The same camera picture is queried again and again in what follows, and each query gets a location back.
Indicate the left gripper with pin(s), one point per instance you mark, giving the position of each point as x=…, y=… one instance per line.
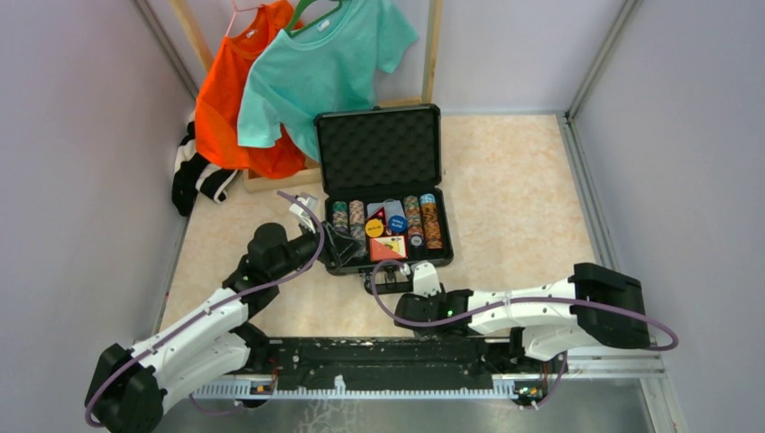
x=336, y=249

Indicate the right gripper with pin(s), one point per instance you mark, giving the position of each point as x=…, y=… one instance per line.
x=440, y=297

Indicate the yellow round button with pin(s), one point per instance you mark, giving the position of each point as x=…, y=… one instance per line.
x=374, y=228

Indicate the red playing card box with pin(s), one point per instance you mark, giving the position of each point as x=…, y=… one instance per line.
x=388, y=248

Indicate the red black triangle marker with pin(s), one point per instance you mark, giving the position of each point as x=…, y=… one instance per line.
x=376, y=211

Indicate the blue round button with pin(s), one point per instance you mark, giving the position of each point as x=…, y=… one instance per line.
x=397, y=224

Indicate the black poker set case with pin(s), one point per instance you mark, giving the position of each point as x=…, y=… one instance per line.
x=373, y=155

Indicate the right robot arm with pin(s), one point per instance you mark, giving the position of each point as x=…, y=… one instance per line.
x=594, y=306

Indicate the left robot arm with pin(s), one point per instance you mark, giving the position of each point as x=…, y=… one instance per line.
x=132, y=388

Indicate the green blue chip row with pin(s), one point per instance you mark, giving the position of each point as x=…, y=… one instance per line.
x=340, y=216

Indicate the tan blue chip row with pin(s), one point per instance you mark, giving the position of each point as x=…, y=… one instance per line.
x=357, y=219

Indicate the blue backed card deck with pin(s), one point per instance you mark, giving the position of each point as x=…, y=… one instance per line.
x=392, y=207

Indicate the orange red chip row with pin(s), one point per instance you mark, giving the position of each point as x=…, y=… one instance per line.
x=432, y=230

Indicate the green multicolour chip row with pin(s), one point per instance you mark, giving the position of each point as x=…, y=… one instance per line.
x=412, y=211

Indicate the wooden clothes rack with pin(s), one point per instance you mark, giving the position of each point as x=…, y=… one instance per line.
x=312, y=174

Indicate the black white striped garment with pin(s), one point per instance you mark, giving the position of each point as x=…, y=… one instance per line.
x=195, y=175

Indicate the teal t-shirt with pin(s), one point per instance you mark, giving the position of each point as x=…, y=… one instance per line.
x=329, y=67

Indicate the orange t-shirt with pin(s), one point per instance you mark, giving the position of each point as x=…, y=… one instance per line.
x=219, y=100

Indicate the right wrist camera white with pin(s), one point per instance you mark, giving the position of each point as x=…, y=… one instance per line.
x=425, y=280

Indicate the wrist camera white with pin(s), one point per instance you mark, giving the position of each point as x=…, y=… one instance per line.
x=304, y=210
x=425, y=280

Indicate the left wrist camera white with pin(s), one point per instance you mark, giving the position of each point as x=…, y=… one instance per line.
x=304, y=210

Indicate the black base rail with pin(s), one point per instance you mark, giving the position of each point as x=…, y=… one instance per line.
x=395, y=364

